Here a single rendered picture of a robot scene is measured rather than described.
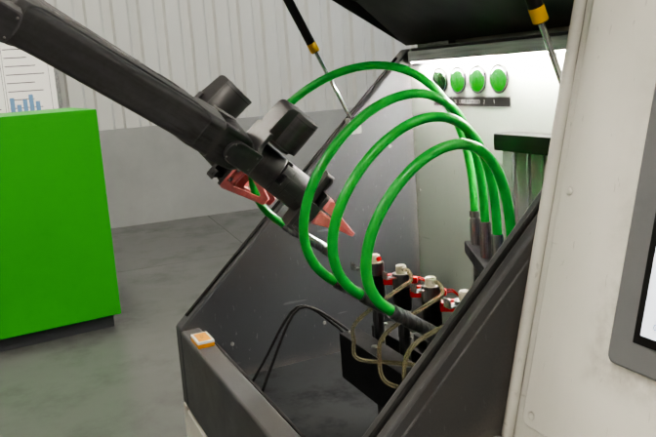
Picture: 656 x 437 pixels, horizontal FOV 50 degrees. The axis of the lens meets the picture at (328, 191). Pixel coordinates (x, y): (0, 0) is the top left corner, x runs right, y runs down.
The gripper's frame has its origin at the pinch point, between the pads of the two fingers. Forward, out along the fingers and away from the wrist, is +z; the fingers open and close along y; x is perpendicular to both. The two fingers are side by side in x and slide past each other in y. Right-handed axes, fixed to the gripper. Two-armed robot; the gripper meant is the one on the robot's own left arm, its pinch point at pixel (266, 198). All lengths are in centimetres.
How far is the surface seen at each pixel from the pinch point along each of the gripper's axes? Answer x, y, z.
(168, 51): 106, 526, -348
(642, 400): -23, -37, 53
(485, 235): -20.6, 4.7, 29.7
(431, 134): -25.8, 33.7, 6.5
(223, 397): 25.1, -8.3, 19.1
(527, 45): -46.8, 4.8, 13.5
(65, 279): 180, 234, -130
